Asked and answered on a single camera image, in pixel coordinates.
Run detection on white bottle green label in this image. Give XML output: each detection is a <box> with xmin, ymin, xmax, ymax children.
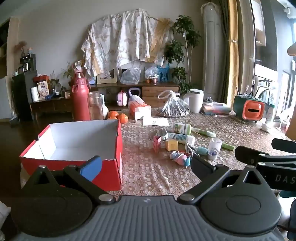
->
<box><xmin>171</xmin><ymin>123</ymin><xmax>192</xmax><ymax>136</ymax></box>

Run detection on small grey white bowl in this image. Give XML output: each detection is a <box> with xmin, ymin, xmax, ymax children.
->
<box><xmin>155</xmin><ymin>128</ymin><xmax>169</xmax><ymax>141</ymax></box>

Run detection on purple kettlebell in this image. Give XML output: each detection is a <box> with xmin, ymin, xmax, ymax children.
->
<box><xmin>128</xmin><ymin>88</ymin><xmax>142</xmax><ymax>102</ymax></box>

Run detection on white tower air conditioner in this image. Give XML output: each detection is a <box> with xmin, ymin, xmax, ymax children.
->
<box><xmin>200</xmin><ymin>2</ymin><xmax>228</xmax><ymax>103</ymax></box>

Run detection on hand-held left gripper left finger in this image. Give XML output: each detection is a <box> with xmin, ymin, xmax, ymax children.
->
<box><xmin>22</xmin><ymin>155</ymin><xmax>116</xmax><ymax>205</ymax></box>

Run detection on blue toy horse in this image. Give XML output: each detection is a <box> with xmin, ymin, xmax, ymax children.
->
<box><xmin>157</xmin><ymin>64</ymin><xmax>171</xmax><ymax>82</ymax></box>

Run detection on clear plastic bag dark contents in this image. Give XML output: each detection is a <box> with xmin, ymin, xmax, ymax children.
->
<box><xmin>155</xmin><ymin>90</ymin><xmax>190</xmax><ymax>117</ymax></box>

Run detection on stack of books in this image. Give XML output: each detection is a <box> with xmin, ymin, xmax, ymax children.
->
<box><xmin>201</xmin><ymin>97</ymin><xmax>232</xmax><ymax>116</ymax></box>

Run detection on beige sheer cloth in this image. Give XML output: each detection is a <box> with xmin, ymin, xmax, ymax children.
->
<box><xmin>148</xmin><ymin>17</ymin><xmax>174</xmax><ymax>66</ymax></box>

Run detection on white jug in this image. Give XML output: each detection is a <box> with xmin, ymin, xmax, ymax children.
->
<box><xmin>184</xmin><ymin>89</ymin><xmax>204</xmax><ymax>113</ymax></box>

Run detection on small leafy plant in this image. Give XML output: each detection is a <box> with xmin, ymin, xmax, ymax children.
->
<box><xmin>61</xmin><ymin>62</ymin><xmax>75</xmax><ymax>80</ymax></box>

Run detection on small clear bottle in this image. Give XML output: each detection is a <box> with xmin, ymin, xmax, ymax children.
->
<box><xmin>207</xmin><ymin>137</ymin><xmax>223</xmax><ymax>161</ymax></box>

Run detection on red tissue box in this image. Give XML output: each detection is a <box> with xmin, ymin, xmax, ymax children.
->
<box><xmin>32</xmin><ymin>75</ymin><xmax>50</xmax><ymax>83</ymax></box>

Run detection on pink backpack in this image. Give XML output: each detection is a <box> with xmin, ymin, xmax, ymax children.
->
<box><xmin>116</xmin><ymin>90</ymin><xmax>128</xmax><ymax>107</ymax></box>

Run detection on small yellow box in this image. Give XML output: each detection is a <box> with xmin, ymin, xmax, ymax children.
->
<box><xmin>165</xmin><ymin>139</ymin><xmax>179</xmax><ymax>151</ymax></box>

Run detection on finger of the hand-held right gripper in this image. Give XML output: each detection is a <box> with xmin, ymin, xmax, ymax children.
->
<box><xmin>234</xmin><ymin>146</ymin><xmax>296</xmax><ymax>166</ymax></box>
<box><xmin>271</xmin><ymin>138</ymin><xmax>296</xmax><ymax>151</ymax></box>

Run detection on black cabinet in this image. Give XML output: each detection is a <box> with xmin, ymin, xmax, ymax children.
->
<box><xmin>11</xmin><ymin>73</ymin><xmax>37</xmax><ymax>121</ymax></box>

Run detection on tall potted plant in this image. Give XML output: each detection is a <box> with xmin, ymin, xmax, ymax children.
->
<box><xmin>164</xmin><ymin>15</ymin><xmax>202</xmax><ymax>93</ymax></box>

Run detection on small pink box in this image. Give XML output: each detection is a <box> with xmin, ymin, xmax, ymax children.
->
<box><xmin>153</xmin><ymin>136</ymin><xmax>162</xmax><ymax>152</ymax></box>

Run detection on red cardboard shoe box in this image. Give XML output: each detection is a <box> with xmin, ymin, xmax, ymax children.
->
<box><xmin>19</xmin><ymin>119</ymin><xmax>123</xmax><ymax>192</ymax></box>

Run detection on large clear plastic bag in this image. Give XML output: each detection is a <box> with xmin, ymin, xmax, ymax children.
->
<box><xmin>120</xmin><ymin>67</ymin><xmax>141</xmax><ymax>85</ymax></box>

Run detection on yellow curtain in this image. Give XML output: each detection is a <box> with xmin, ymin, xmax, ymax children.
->
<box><xmin>227</xmin><ymin>0</ymin><xmax>240</xmax><ymax>105</ymax></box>

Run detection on cream photo frame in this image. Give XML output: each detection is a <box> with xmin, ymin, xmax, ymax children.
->
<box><xmin>96</xmin><ymin>70</ymin><xmax>119</xmax><ymax>84</ymax></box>

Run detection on floral white cloth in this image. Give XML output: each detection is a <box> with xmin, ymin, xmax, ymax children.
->
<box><xmin>81</xmin><ymin>8</ymin><xmax>160</xmax><ymax>77</ymax></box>

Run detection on small clear plastic bag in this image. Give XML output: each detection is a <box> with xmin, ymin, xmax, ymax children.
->
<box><xmin>144</xmin><ymin>66</ymin><xmax>160</xmax><ymax>79</ymax></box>

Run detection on wooden media cabinet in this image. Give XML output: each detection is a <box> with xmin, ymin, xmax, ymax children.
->
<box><xmin>89</xmin><ymin>81</ymin><xmax>181</xmax><ymax>112</ymax></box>

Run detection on black coffee machine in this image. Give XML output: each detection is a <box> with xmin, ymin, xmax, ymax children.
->
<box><xmin>20</xmin><ymin>54</ymin><xmax>36</xmax><ymax>74</ymax></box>

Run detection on red water bottle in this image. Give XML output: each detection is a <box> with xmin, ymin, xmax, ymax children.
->
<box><xmin>70</xmin><ymin>70</ymin><xmax>91</xmax><ymax>121</ymax></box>

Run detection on low wooden side table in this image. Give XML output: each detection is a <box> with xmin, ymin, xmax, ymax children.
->
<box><xmin>30</xmin><ymin>96</ymin><xmax>74</xmax><ymax>119</ymax></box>

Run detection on dried flower bunch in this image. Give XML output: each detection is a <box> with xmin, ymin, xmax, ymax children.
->
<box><xmin>13</xmin><ymin>41</ymin><xmax>28</xmax><ymax>58</ymax></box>

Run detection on white paper sheet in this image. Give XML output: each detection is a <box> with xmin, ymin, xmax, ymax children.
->
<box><xmin>143</xmin><ymin>116</ymin><xmax>169</xmax><ymax>126</ymax></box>

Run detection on clear glass jar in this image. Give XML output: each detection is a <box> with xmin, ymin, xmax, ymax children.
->
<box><xmin>87</xmin><ymin>91</ymin><xmax>104</xmax><ymax>120</ymax></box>

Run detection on pink blue toy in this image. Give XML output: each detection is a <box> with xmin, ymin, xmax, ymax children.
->
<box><xmin>169</xmin><ymin>151</ymin><xmax>192</xmax><ymax>166</ymax></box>

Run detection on illustrated carton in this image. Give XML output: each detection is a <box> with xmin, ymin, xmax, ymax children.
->
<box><xmin>37</xmin><ymin>81</ymin><xmax>50</xmax><ymax>100</ymax></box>

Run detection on light green tube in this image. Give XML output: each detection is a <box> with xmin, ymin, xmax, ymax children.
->
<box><xmin>191</xmin><ymin>127</ymin><xmax>217</xmax><ymax>138</ymax></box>

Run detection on orange tissue pack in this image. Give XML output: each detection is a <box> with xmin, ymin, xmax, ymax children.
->
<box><xmin>128</xmin><ymin>95</ymin><xmax>152</xmax><ymax>120</ymax></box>

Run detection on green orange desk organizer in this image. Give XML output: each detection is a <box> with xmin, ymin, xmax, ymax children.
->
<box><xmin>232</xmin><ymin>85</ymin><xmax>275</xmax><ymax>122</ymax></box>

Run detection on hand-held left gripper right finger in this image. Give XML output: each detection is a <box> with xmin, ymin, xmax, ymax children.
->
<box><xmin>177</xmin><ymin>154</ymin><xmax>275</xmax><ymax>205</ymax></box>

